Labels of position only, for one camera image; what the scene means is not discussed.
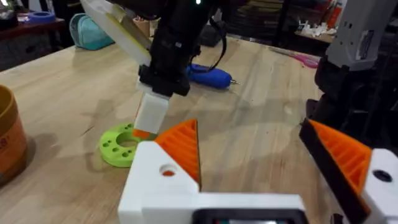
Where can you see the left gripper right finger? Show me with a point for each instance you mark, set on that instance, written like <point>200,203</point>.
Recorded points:
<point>348,161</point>

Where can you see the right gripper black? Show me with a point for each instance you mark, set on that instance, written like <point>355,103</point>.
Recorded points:
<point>174,56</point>

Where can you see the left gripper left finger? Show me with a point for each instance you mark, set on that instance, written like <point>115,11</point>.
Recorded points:
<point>155,174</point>

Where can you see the blue electric screwdriver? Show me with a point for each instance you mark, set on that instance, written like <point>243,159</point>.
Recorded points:
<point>208,76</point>

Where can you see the green disc with holes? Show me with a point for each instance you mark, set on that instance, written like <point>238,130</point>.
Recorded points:
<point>113,149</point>

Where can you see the right wrist upright plate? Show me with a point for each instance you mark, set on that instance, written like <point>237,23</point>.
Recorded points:
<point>124,34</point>

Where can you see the teal bag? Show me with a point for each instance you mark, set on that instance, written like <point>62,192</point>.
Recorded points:
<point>90,32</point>

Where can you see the pink scissors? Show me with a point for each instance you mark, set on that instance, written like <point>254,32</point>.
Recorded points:
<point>308,60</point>

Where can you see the orange tub with toys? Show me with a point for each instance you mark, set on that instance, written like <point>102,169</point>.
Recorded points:
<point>11,140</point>

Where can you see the blue tape roll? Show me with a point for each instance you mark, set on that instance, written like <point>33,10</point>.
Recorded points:
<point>41,17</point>

